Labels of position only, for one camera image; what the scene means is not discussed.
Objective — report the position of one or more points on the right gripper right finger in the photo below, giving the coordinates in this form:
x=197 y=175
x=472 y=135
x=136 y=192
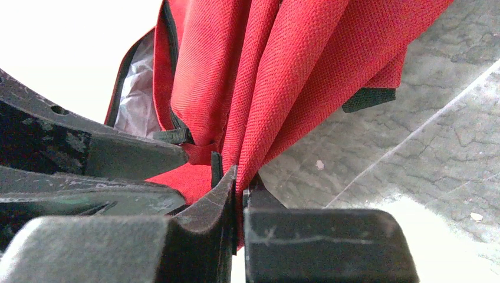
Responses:
x=321 y=245

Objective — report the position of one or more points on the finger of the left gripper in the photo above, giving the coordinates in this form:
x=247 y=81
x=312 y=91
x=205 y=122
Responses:
x=40 y=136
x=27 y=195

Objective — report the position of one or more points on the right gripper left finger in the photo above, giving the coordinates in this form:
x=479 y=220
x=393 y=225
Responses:
x=196 y=245

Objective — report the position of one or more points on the red student backpack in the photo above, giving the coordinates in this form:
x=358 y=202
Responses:
x=248 y=79

